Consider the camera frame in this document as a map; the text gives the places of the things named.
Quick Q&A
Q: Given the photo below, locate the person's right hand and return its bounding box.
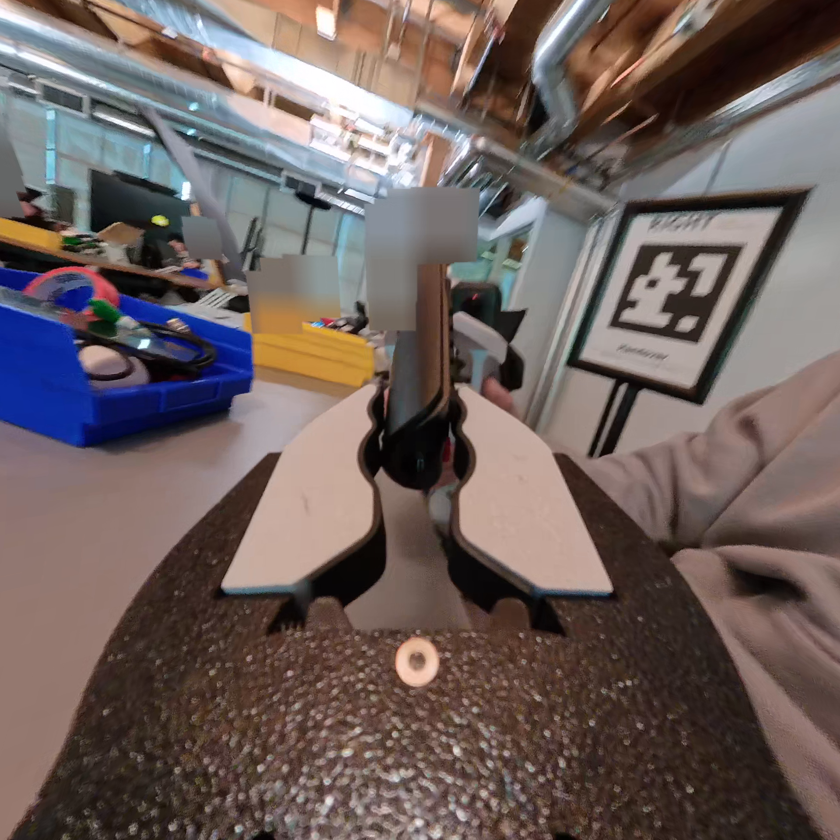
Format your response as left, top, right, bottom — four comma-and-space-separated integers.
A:
478, 373, 517, 416

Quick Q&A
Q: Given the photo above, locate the dark computer monitor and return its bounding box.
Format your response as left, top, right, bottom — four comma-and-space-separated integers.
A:
88, 167, 194, 240

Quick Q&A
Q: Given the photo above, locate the black cable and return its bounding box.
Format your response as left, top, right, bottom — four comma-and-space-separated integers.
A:
111, 318, 220, 383

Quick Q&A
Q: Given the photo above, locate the red tape roll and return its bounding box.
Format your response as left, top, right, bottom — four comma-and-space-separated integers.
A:
23, 266, 123, 312

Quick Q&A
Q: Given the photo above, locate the person's right forearm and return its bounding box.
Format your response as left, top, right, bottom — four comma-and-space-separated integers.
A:
575, 350, 840, 840

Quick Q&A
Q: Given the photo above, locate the blue plastic bin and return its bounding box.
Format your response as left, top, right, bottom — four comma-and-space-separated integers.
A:
0, 268, 256, 448

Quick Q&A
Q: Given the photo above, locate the dark brown strip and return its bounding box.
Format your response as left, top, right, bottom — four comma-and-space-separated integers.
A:
380, 262, 463, 492

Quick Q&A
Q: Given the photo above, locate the green marker pen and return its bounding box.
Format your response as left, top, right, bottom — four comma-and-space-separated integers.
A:
84, 298, 128, 332

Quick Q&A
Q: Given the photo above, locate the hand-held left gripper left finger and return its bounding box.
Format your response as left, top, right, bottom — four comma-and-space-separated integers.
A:
221, 385, 388, 598

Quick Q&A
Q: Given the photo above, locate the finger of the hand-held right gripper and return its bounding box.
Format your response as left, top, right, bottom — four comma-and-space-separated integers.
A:
452, 311, 508, 384

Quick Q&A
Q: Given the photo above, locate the yellow storage bin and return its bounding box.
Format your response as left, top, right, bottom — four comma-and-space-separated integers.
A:
0, 216, 63, 254

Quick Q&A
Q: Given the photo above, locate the white rounded object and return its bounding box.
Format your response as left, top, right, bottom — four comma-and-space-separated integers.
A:
75, 343, 153, 391

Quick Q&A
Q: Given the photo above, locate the yellow plastic bin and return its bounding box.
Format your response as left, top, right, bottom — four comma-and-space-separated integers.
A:
248, 311, 379, 391

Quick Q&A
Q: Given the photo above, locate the grey desk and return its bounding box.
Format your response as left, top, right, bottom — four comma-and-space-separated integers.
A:
0, 365, 395, 840

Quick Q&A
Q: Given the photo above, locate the square marker wall poster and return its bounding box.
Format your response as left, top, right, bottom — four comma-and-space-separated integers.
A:
566, 187, 813, 458

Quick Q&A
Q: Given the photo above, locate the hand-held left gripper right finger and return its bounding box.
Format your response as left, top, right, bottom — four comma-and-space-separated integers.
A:
447, 388, 615, 601

